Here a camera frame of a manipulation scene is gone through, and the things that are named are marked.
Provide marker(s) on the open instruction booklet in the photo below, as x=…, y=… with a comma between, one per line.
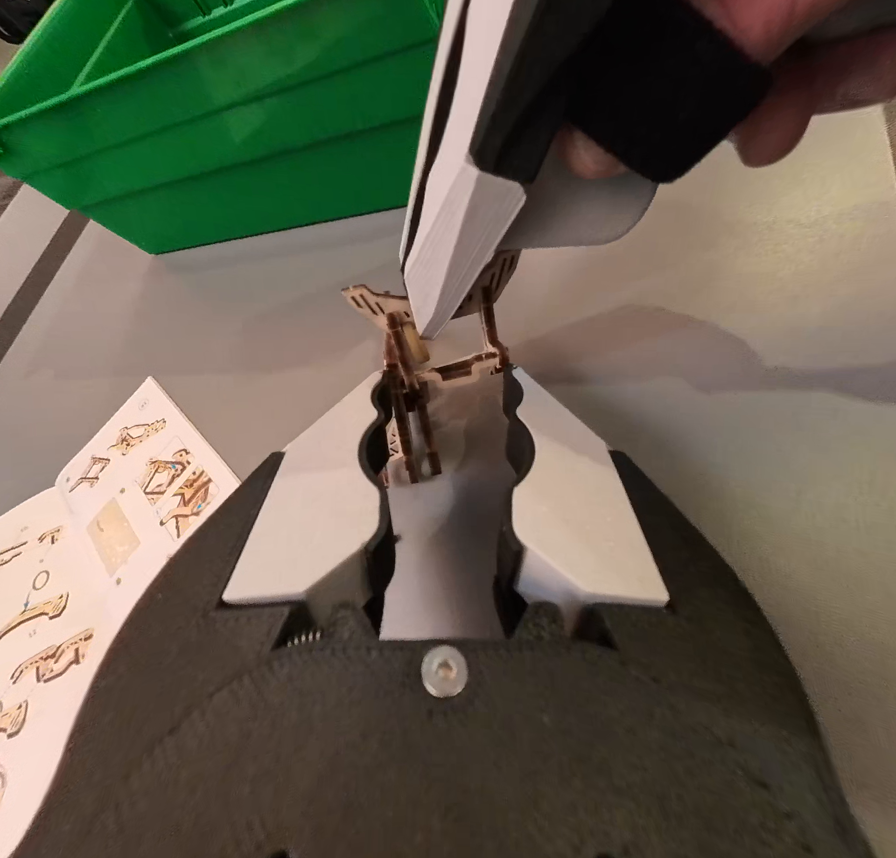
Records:
x=105, y=522

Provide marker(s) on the wooden model lever assembly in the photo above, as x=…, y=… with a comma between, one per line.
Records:
x=402, y=417

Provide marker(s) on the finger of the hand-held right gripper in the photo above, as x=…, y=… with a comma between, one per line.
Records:
x=455, y=242

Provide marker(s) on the wooden model frame part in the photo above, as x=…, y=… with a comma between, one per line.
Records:
x=462, y=371

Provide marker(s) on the person's right hand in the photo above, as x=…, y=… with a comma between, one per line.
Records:
x=805, y=4

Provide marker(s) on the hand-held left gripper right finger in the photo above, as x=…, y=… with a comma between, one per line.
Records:
x=588, y=522

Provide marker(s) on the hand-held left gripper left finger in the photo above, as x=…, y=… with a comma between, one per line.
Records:
x=301, y=522

